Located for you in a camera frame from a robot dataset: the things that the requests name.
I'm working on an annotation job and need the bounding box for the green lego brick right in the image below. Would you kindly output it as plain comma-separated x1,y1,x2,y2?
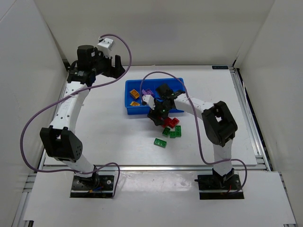
175,125,182,137

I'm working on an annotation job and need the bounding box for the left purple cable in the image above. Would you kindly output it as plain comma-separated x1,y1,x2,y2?
20,34,132,199

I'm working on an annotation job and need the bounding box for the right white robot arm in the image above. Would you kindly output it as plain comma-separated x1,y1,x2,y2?
142,84,238,187

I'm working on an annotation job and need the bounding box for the green lego brick bottom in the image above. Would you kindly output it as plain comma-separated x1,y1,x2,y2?
153,138,167,148

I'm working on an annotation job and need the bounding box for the red small lego brick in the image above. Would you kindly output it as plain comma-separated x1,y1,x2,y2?
169,118,179,129

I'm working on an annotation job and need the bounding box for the right blue table label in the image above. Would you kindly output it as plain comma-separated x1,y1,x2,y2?
212,65,229,70

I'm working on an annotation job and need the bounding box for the green lego brick center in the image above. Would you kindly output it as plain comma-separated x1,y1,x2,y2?
162,127,170,137

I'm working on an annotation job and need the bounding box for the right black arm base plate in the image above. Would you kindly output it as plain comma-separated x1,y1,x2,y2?
195,174,244,200

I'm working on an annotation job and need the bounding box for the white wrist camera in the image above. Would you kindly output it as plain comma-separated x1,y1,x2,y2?
97,38,115,59
142,95,155,110

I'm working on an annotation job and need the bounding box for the yellow lego brick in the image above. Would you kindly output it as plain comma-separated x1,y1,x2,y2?
130,101,140,106
129,89,140,100

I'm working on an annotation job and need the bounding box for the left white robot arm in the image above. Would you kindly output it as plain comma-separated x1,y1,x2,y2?
40,41,125,179

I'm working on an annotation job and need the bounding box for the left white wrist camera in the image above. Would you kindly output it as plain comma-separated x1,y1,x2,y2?
97,38,115,59

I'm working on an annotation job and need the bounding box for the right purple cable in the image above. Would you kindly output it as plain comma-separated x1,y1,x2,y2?
139,71,248,195

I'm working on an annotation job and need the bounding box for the purple cable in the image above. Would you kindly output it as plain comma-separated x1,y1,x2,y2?
20,34,132,199
139,71,248,195

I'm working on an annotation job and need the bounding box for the blue divided plastic bin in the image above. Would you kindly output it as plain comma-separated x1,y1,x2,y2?
125,78,184,115

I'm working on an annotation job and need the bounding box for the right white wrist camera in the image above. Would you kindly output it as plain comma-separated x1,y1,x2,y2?
142,95,155,110

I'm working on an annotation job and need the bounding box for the red long lego brick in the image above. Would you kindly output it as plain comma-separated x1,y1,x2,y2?
163,117,172,128

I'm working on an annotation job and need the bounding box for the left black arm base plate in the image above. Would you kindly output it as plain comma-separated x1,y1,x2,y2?
70,173,115,199

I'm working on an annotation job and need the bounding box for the green lego brick small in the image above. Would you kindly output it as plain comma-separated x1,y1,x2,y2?
169,131,176,139

